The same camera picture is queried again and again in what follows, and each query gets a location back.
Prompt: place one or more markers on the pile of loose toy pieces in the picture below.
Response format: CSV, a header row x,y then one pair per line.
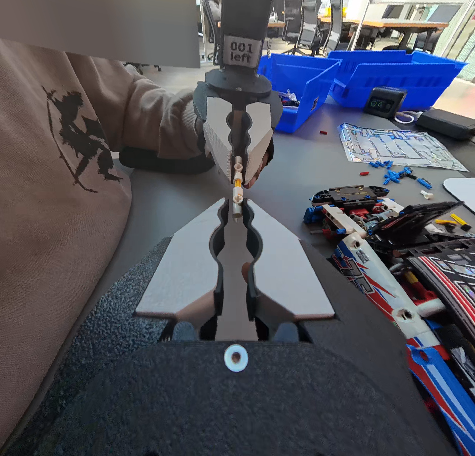
x,y
289,99

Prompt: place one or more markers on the black power adapter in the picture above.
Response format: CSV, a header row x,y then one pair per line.
x,y
445,124

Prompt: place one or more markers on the black timer device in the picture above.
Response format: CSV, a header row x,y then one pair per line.
x,y
384,103

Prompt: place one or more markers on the large blue storage bin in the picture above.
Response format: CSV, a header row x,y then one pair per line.
x,y
400,78

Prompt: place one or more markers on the cluster of blue toy pins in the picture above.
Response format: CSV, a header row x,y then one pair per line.
x,y
395,175

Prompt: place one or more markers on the white blue red toy race car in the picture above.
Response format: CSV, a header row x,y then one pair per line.
x,y
374,289

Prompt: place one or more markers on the person's left hand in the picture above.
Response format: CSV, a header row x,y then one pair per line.
x,y
264,168

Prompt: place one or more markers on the person's torso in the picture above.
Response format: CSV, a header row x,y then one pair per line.
x,y
48,241

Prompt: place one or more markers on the white toy connector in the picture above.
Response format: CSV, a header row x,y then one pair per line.
x,y
238,167
237,204

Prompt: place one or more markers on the grey desk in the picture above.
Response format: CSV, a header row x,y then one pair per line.
x,y
178,204

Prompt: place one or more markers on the person's left forearm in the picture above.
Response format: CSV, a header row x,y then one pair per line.
x,y
148,107

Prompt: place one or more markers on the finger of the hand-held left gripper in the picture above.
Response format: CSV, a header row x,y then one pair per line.
x,y
261,129
217,129

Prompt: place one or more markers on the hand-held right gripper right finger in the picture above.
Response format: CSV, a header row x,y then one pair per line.
x,y
289,278

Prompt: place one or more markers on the blue storage bin open front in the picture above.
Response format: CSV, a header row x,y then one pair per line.
x,y
297,78

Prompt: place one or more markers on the wooden office table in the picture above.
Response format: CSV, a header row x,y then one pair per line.
x,y
389,23

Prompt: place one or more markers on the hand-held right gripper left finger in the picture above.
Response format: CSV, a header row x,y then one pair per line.
x,y
178,274

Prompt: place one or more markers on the black office chair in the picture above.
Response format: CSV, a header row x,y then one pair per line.
x,y
300,22
334,22

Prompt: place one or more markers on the white pad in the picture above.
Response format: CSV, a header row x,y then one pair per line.
x,y
462,191

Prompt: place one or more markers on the black white toy brick chassis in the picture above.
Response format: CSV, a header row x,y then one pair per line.
x,y
345,200

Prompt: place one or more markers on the yellow toy beam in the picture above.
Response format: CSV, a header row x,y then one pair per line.
x,y
460,221

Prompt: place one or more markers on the person's right hand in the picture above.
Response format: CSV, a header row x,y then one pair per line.
x,y
245,272

